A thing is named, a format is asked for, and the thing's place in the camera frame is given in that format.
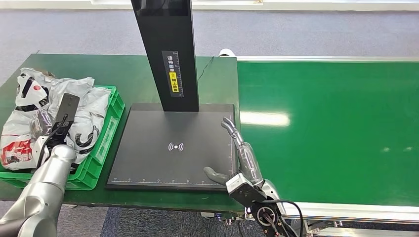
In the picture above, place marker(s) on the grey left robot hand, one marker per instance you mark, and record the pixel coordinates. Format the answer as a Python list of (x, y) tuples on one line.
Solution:
[(41, 124)]

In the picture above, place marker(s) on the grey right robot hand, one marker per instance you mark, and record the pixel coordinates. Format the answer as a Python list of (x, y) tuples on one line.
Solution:
[(248, 163)]

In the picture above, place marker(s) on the grey mailer bag red dot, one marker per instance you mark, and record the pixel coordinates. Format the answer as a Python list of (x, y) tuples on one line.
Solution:
[(19, 130)]

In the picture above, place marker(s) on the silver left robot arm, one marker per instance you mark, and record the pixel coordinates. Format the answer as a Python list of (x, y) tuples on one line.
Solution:
[(42, 189)]

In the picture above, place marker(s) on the black scanner machine with column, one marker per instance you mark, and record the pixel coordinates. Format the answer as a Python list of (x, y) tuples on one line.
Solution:
[(183, 163)]

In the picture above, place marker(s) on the green conveyor belt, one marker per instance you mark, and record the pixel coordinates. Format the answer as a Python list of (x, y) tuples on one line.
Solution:
[(343, 130)]

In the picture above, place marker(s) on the grey mailer bag black print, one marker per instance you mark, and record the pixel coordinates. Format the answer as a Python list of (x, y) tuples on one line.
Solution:
[(85, 140)]

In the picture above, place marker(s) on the grey mailer bag red print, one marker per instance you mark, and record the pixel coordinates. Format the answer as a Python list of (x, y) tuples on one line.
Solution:
[(98, 104)]

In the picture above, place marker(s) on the green plastic crate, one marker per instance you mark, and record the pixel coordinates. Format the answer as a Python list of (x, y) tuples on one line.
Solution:
[(98, 157)]

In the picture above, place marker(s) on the white round object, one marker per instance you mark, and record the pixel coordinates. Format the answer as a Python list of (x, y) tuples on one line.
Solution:
[(226, 52)]

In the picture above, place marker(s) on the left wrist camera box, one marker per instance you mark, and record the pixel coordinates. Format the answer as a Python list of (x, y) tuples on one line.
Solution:
[(67, 111)]

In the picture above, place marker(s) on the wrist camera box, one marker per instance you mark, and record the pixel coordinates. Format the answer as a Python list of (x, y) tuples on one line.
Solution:
[(247, 193), (67, 111)]

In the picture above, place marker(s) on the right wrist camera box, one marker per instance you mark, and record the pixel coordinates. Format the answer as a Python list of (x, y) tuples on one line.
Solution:
[(247, 193)]

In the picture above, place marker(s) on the metal connector bracket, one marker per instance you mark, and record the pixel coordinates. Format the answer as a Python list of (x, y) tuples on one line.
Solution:
[(226, 217)]

